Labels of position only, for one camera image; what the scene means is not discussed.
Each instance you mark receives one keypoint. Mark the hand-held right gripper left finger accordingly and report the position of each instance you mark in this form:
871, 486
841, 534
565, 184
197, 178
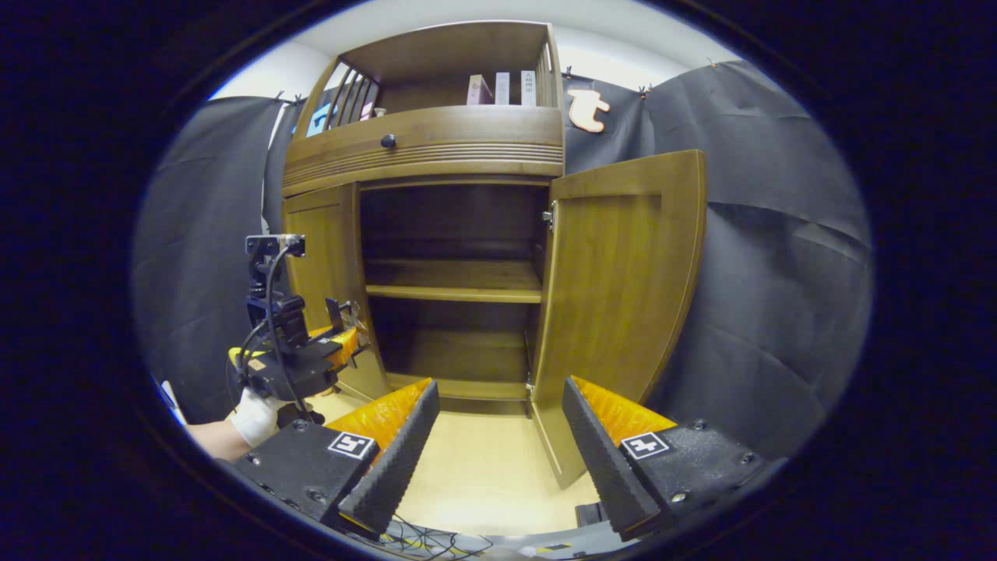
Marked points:
393, 467

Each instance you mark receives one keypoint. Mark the black backdrop cloth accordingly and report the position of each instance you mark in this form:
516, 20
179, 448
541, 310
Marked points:
779, 273

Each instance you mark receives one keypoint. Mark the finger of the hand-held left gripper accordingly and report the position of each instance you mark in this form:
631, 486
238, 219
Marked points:
343, 347

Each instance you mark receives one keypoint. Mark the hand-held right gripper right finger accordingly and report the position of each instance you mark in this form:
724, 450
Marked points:
611, 467

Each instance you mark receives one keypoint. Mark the wooden double-door shoe cabinet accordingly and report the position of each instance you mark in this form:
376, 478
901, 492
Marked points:
436, 132

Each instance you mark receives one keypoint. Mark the wooden shoe cabinet door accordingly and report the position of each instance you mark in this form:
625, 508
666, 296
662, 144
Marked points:
615, 296
319, 249

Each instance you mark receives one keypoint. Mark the wooden inner cabinet shelf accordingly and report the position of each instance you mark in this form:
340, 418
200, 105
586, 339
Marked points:
456, 282

